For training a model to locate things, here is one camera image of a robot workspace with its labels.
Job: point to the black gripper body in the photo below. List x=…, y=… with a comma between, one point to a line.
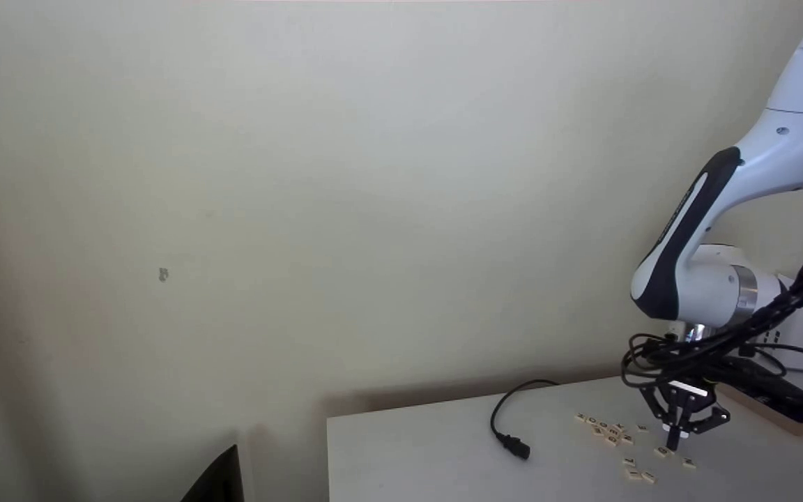
x=688, y=400

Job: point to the cream letter tile B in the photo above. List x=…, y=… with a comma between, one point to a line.
x=645, y=431

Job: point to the cream letter tile N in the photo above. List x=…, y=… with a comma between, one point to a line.
x=688, y=460
x=627, y=438

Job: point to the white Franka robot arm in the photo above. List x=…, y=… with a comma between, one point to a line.
x=792, y=140

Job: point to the cream letter tile G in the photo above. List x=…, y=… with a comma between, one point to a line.
x=602, y=426
x=659, y=451
x=610, y=438

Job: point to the cream letter tile L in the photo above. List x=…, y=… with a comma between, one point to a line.
x=627, y=460

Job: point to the cream letter tile K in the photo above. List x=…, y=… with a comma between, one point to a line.
x=620, y=426

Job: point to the cream letter tile E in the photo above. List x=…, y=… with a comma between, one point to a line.
x=613, y=432
x=596, y=431

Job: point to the cream letter tile O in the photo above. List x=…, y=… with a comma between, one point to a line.
x=588, y=419

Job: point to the cream letter tile H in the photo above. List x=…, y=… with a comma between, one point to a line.
x=580, y=416

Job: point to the dark blue box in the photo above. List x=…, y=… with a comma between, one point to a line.
x=792, y=413

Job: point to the black angular panel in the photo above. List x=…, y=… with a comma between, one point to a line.
x=221, y=483

